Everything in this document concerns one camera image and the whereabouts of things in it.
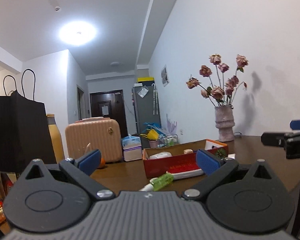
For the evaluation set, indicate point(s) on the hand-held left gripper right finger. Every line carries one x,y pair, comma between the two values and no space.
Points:
207,162

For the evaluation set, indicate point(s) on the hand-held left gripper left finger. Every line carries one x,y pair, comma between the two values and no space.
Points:
90,161

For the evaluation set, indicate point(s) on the white gold cube bottle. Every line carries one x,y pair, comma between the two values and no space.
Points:
188,151

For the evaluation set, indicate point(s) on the red cardboard box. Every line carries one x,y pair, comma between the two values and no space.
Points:
170,166

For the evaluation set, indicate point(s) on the white cotton swab container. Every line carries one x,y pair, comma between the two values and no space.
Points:
160,155

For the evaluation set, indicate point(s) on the green spray bottle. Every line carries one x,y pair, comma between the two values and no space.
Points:
162,181

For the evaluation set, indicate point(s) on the orange fruit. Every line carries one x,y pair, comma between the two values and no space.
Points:
102,163

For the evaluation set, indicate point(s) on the clear glass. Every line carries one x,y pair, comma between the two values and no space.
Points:
88,147

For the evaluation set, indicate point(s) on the pink ribbed suitcase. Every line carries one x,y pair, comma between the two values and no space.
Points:
95,135

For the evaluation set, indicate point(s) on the yellow thermos bottle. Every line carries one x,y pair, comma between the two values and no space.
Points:
56,140

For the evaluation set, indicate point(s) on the pink speckled ceramic vase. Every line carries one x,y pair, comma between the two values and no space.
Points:
224,125

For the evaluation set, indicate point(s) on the purple wet wipes pack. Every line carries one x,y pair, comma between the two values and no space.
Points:
132,155

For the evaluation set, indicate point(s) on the blue wet wipes pack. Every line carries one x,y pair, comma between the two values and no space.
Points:
131,142

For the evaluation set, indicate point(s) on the purple artificial flowers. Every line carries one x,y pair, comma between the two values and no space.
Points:
172,125

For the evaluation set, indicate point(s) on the white paper on door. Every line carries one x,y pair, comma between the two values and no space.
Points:
104,110

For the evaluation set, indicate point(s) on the pink pot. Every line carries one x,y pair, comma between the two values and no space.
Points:
153,144

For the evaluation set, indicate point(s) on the dark brown entrance door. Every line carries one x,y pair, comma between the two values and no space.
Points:
115,110

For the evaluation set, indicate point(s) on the dark side door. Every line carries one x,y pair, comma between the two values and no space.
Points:
80,102

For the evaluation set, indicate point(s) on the yellow plastic object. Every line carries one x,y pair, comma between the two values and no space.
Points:
151,135

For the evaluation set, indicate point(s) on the blue plastic rack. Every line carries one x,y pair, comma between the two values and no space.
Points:
152,126

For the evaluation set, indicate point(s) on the dried pink roses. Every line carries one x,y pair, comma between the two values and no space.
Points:
217,92

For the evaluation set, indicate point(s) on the grey refrigerator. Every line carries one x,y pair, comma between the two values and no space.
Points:
145,110

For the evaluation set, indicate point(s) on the black paper bag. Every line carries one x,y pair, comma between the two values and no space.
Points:
20,130

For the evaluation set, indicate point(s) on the folded white umbrella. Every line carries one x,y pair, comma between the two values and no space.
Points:
154,100

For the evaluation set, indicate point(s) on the striped snack packet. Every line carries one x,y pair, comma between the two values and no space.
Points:
6,183

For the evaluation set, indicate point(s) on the paper note on refrigerator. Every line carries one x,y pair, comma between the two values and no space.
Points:
143,92

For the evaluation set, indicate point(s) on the yellow box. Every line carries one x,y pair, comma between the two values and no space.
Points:
145,79

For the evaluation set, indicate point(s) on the small unlit ceiling lamp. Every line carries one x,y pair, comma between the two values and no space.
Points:
115,64

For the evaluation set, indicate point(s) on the bright round ceiling lamp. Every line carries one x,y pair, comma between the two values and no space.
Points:
77,33

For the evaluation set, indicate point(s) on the white smoke detector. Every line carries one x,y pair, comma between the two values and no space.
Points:
57,8

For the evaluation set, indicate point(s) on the wall picture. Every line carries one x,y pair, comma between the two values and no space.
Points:
165,76

